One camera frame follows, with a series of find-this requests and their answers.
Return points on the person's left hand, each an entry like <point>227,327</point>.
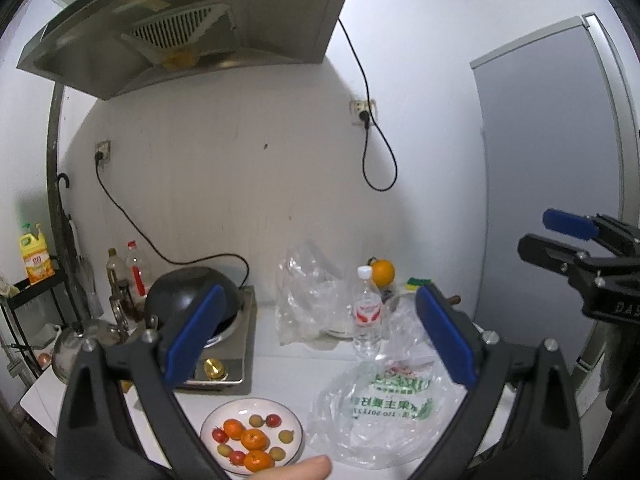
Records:
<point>305,471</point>

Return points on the person's dark clothing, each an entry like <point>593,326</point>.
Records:
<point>625,420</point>

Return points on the clear bottle with red label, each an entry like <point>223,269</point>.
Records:
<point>136,275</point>

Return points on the steel gas stove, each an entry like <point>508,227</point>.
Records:
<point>240,340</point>

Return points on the dark vertical pipe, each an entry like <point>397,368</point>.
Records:
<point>52,185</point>

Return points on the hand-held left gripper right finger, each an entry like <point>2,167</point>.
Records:
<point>445,340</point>

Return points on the small orange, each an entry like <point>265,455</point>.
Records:
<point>258,461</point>
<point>232,427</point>
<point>254,438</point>

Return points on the grey door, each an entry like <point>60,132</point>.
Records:
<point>540,160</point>

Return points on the pale cloth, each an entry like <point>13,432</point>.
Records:
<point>6,287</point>

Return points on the crumpled clear plastic bag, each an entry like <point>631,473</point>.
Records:
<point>310,300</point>

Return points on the tan longan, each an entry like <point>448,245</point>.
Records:
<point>277,453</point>
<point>223,448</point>
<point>286,436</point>
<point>256,419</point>

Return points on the black metal rack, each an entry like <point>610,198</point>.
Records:
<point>35,294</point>

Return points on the white plate with dark rim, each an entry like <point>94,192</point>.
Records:
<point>240,410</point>

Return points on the clear water bottle red label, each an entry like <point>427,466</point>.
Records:
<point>367,310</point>

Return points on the orange round object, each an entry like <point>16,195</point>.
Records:
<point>384,271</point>

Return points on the yellow detergent bottle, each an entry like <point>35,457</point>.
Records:
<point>37,265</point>

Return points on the gold stove knob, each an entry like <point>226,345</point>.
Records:
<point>216,368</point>

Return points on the white dish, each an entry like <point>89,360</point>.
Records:
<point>342,331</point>

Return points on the small metal container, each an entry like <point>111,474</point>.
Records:
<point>120,310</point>

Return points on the printed clear plastic bag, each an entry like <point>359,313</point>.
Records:
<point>360,435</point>

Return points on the green and yellow sponge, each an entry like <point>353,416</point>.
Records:
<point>414,284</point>

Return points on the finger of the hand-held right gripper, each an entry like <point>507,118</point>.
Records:
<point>545,252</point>
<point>570,222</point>

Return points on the wall socket with black plug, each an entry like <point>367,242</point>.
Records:
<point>102,151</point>
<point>362,110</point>

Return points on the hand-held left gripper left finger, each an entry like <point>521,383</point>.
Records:
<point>195,335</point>

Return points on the steel pot lid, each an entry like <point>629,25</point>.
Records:
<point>100,332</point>

